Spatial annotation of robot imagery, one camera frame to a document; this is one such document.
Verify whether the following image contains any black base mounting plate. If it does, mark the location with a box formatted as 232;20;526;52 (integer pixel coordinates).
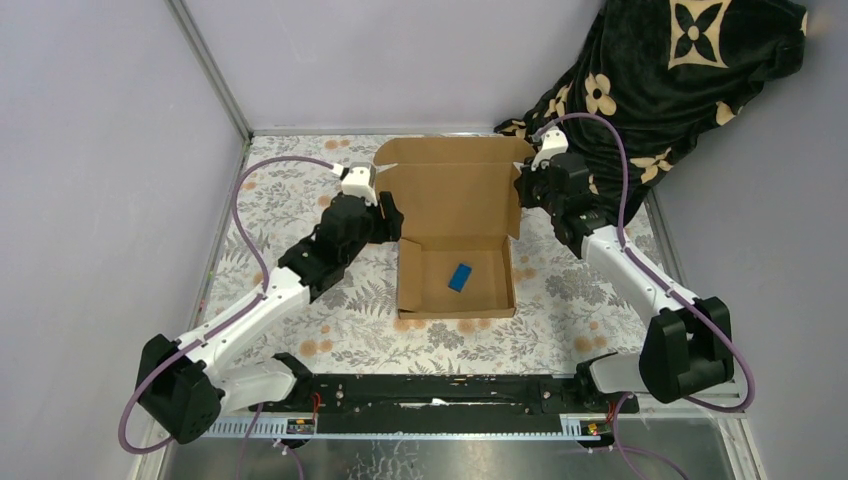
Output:
263;353;639;436

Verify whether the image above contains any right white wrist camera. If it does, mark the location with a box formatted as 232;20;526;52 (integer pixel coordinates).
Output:
530;128;569;171

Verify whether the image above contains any brown cardboard box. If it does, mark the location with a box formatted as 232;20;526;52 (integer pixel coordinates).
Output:
374;137;534;320

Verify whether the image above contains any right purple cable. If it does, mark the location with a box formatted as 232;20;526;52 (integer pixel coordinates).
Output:
529;112;757;480

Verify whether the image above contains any black floral blanket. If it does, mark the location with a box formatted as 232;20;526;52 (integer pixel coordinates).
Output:
496;1;808;223

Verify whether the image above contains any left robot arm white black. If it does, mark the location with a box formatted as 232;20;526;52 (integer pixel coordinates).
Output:
130;191;404;444

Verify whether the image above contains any floral patterned table mat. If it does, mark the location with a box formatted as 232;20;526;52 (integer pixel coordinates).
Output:
200;135;646;374

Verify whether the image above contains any small blue block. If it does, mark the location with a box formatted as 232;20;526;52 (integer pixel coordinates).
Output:
448;263;472;292

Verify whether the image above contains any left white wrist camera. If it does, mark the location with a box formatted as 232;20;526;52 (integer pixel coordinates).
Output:
332;162;378;206

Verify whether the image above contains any aluminium frame rail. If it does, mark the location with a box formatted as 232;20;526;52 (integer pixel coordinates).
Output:
153;372;747;420

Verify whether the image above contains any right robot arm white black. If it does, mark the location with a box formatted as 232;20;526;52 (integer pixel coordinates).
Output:
514;153;734;412

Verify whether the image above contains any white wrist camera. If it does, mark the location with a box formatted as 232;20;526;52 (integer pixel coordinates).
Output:
530;128;569;171
332;162;378;206

